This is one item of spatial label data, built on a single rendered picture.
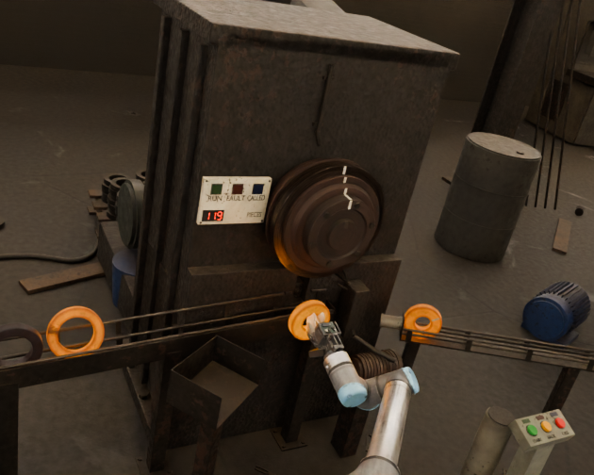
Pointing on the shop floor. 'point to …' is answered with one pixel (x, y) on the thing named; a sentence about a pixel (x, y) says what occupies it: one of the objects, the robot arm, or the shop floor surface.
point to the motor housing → (343, 432)
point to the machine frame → (186, 50)
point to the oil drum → (486, 196)
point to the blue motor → (556, 313)
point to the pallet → (107, 200)
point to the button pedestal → (523, 461)
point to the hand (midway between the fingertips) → (310, 316)
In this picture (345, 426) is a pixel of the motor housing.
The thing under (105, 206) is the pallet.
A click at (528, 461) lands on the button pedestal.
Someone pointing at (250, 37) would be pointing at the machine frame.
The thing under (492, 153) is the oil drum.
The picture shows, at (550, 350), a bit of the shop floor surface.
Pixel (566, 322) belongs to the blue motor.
